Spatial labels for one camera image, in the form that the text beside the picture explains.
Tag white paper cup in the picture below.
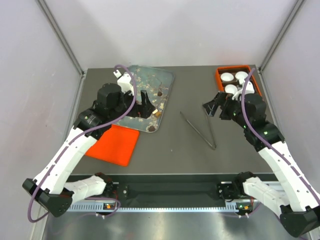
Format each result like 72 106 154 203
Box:
224 84 238 95
235 71 248 81
220 72 234 82

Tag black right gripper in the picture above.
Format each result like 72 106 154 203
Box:
202 91 250 129

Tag blue floral serving tray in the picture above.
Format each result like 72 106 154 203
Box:
112 64 175 133

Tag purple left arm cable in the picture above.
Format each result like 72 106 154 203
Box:
27 64 138 223

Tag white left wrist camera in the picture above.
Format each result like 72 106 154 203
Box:
113 70 135 96

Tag aluminium slotted rail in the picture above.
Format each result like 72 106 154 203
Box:
67 200 255 213

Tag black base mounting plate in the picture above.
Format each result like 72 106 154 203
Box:
67 174 281 208

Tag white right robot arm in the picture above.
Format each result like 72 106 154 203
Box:
202 91 320 238

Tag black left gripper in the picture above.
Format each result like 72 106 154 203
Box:
109 88 155 121

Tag dark truffle chocolate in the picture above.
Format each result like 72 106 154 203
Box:
148 126 156 132

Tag orange box lid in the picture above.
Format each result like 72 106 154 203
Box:
85 124 140 167

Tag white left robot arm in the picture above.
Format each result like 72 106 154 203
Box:
22 83 156 217

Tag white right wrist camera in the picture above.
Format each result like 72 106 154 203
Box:
232 76 255 100

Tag orange chocolate box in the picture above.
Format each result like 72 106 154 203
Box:
214 65 251 92

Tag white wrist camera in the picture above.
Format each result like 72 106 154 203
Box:
232 76 255 100
113 70 135 96

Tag metal serving tongs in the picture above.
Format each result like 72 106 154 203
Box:
179 106 217 151

